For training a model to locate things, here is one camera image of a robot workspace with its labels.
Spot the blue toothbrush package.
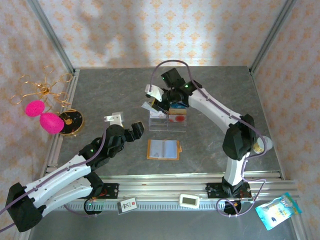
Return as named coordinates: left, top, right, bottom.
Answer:
left=254, top=191, right=303, bottom=231

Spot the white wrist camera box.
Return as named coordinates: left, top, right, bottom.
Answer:
left=104, top=111, right=124, bottom=128
left=144, top=84, right=164, bottom=102

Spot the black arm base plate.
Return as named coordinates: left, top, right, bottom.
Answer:
left=74, top=183, right=120, bottom=200
left=206, top=182, right=253, bottom=201

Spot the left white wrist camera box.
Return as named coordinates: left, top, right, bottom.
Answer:
left=104, top=111, right=124, bottom=128

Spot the orange leather card holder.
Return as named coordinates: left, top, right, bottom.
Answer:
left=146, top=139, right=183, bottom=161

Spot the pink round sponge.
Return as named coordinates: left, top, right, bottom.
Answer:
left=24, top=99, right=47, bottom=118

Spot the white number label card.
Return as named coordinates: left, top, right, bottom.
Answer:
left=117, top=197, right=138, bottom=215

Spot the red flower card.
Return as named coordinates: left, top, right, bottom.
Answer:
left=169, top=113, right=186, bottom=123

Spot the grey metal shelf panel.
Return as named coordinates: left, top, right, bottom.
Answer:
left=27, top=209, right=301, bottom=240

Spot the patterned backdrop cloth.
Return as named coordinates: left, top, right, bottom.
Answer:
left=0, top=0, right=320, bottom=240

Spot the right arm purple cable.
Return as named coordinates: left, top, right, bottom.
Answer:
left=149, top=59, right=273, bottom=218

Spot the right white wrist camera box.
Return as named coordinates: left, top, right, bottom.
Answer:
left=144, top=84, right=164, bottom=102

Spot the black gold round plate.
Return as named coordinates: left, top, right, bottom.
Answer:
left=58, top=108, right=85, bottom=138

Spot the aluminium table side rail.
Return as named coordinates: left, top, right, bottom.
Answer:
left=248, top=68, right=286, bottom=180
left=39, top=69, right=81, bottom=181

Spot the white digital timer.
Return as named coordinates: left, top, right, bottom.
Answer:
left=178, top=193, right=201, bottom=208

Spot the aluminium frame post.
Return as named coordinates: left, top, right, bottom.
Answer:
left=249, top=0, right=297, bottom=75
left=26, top=0, right=76, bottom=75

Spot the black round cable grommet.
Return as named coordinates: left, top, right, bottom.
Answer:
left=83, top=199, right=104, bottom=216
left=223, top=200, right=243, bottom=217

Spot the clear acrylic card stand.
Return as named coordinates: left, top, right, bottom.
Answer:
left=148, top=101, right=188, bottom=133

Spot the grey white card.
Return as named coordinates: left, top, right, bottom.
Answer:
left=141, top=101, right=161, bottom=113

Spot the gold wire ornament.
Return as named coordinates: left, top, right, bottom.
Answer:
left=9, top=64, right=75, bottom=111

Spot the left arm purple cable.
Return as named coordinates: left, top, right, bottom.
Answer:
left=0, top=124, right=108, bottom=232

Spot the pink oval sponge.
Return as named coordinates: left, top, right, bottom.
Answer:
left=39, top=112, right=65, bottom=135

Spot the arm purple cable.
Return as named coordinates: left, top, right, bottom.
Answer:
left=0, top=124, right=108, bottom=232
left=149, top=59, right=273, bottom=218

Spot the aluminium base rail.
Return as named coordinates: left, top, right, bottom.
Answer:
left=26, top=172, right=301, bottom=202

